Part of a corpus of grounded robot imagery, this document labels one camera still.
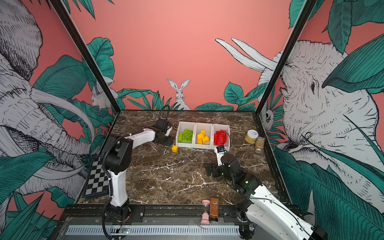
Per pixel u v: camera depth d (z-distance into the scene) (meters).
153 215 0.75
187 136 1.01
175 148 0.95
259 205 0.50
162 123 0.83
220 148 0.67
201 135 0.98
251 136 1.00
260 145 0.97
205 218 0.72
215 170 0.67
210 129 1.04
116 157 0.54
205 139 1.01
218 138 0.99
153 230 0.70
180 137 1.01
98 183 0.80
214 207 0.73
